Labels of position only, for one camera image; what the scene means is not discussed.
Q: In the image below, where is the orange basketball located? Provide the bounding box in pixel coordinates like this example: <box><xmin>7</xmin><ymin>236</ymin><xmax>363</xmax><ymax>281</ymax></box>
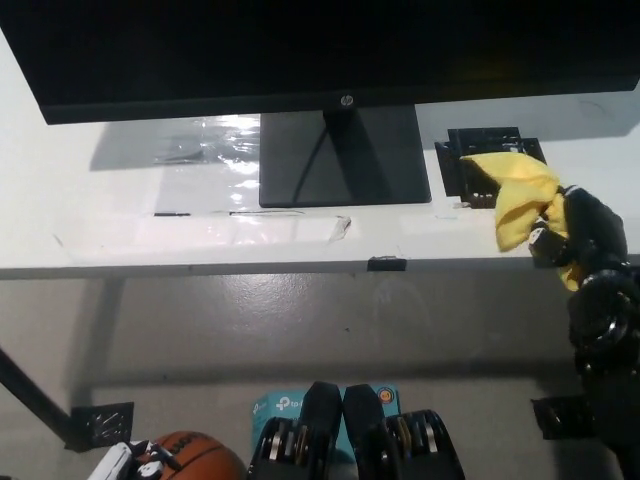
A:
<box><xmin>149</xmin><ymin>430</ymin><xmax>246</xmax><ymax>480</ymax></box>

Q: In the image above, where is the teal tp-link box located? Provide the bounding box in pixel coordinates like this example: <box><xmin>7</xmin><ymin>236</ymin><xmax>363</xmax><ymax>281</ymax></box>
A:
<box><xmin>251</xmin><ymin>383</ymin><xmax>401</xmax><ymax>464</ymax></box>

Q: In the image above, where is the black HP monitor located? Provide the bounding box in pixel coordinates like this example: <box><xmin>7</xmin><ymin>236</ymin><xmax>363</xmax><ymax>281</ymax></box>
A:
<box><xmin>0</xmin><ymin>0</ymin><xmax>640</xmax><ymax>209</ymax></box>

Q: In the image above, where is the clear plastic film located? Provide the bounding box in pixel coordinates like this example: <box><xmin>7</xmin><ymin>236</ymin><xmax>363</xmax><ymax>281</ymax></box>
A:
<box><xmin>149</xmin><ymin>115</ymin><xmax>352</xmax><ymax>246</ymax></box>

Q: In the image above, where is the black tape square patch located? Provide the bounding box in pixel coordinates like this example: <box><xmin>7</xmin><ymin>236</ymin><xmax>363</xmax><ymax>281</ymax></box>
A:
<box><xmin>433</xmin><ymin>127</ymin><xmax>547</xmax><ymax>209</ymax></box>

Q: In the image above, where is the yellow microfiber cloth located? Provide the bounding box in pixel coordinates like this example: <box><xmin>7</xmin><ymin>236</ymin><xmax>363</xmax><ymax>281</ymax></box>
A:
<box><xmin>459</xmin><ymin>152</ymin><xmax>584</xmax><ymax>294</ymax></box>

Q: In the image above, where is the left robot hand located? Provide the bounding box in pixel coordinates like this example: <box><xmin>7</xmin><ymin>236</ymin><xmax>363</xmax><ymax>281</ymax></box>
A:
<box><xmin>89</xmin><ymin>438</ymin><xmax>184</xmax><ymax>480</ymax></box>

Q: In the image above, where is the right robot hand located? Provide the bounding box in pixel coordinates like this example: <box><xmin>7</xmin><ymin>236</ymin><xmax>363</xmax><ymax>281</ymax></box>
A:
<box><xmin>528</xmin><ymin>185</ymin><xmax>629</xmax><ymax>279</ymax></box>

